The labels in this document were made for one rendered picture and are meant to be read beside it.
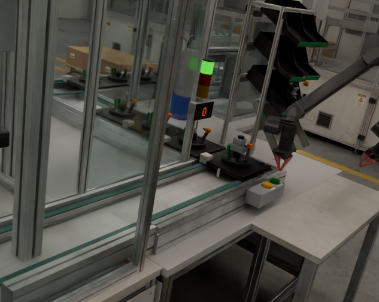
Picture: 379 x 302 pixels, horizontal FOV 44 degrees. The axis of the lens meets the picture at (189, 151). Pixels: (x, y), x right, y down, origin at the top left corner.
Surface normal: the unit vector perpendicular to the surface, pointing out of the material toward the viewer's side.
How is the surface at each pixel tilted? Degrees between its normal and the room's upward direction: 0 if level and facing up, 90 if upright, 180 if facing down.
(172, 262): 0
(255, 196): 90
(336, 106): 90
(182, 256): 0
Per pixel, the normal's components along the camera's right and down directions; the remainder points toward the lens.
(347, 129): -0.62, 0.17
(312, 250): 0.17, -0.92
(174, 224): 0.77, 0.34
